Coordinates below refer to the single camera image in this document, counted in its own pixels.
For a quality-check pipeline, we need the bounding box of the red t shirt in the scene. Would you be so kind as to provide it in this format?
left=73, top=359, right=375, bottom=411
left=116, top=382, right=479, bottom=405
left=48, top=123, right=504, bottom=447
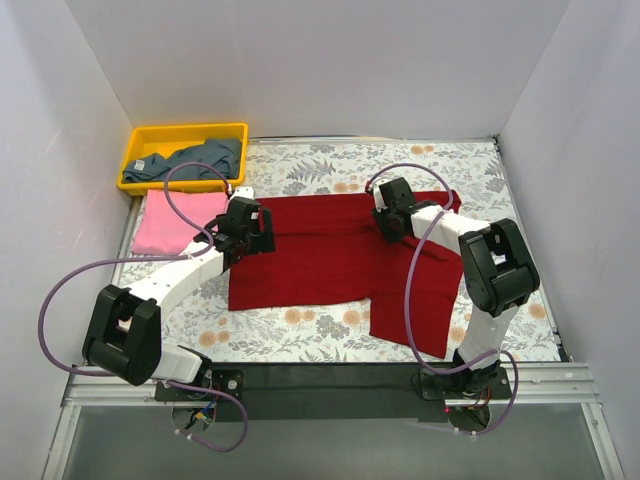
left=228, top=193, right=462, bottom=358

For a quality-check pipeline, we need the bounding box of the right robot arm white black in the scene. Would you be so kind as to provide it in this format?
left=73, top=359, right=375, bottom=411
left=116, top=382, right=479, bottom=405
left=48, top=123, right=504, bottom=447
left=365, top=177, right=540, bottom=398

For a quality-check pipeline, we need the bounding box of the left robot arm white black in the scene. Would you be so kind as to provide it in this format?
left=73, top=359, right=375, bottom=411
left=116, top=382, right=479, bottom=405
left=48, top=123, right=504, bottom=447
left=82, top=187, right=275, bottom=400

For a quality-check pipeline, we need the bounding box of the folded pink t shirt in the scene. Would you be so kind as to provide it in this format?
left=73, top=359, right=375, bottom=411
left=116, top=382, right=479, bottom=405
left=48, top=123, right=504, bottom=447
left=131, top=190, right=227, bottom=256

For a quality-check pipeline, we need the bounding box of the grey-blue t shirt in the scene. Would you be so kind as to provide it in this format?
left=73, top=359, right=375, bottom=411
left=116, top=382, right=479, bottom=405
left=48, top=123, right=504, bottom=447
left=122, top=138, right=242, bottom=183

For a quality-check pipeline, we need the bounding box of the yellow plastic bin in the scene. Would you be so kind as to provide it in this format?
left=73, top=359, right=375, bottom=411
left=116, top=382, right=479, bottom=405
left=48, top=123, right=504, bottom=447
left=116, top=122, right=249, bottom=197

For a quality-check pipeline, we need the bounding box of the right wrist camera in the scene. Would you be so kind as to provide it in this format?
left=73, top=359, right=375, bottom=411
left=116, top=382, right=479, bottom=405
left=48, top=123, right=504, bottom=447
left=365, top=182, right=387, bottom=211

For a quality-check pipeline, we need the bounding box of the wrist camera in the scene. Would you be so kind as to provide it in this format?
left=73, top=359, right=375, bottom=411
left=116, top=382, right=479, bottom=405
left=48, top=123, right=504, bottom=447
left=229, top=186, right=255, bottom=200
left=365, top=182, right=387, bottom=211

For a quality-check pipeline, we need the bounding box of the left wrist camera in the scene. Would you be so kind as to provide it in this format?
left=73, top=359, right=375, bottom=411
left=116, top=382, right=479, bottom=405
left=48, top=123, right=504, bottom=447
left=229, top=186, right=255, bottom=200

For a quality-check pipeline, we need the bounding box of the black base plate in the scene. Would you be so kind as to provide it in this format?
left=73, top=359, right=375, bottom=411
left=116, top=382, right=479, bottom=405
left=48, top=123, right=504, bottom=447
left=153, top=360, right=514, bottom=425

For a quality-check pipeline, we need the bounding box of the aluminium frame rail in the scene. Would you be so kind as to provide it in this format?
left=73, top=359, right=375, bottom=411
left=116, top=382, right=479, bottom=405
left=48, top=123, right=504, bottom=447
left=61, top=374, right=168, bottom=407

